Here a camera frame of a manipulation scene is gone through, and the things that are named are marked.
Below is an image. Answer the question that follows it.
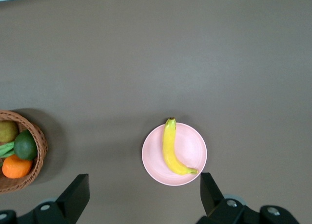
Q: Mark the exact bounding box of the pink round plate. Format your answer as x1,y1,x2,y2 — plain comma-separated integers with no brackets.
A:
142,123,208,187

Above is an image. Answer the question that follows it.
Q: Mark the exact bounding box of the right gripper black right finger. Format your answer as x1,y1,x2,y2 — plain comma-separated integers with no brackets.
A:
197,172,301,224

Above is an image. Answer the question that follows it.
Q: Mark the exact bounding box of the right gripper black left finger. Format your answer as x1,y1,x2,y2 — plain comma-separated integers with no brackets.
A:
0,174,90,224

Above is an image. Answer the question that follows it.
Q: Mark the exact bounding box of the brown wicker basket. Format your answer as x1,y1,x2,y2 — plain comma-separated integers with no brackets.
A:
0,109,48,193

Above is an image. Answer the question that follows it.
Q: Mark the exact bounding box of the green avocado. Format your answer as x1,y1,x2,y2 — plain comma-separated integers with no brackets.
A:
13,130,38,161

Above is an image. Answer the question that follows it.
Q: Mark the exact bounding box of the brown kiwi fruit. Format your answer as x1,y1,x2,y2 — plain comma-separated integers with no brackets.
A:
0,121,19,143

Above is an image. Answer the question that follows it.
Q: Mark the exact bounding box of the orange fruit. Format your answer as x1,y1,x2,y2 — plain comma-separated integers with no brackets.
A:
1,154,33,179

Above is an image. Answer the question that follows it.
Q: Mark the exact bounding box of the yellow banana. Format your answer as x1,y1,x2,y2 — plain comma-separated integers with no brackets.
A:
162,117,198,175

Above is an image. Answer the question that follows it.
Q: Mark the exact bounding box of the pink dragon fruit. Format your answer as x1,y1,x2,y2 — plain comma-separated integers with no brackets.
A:
0,141,15,168

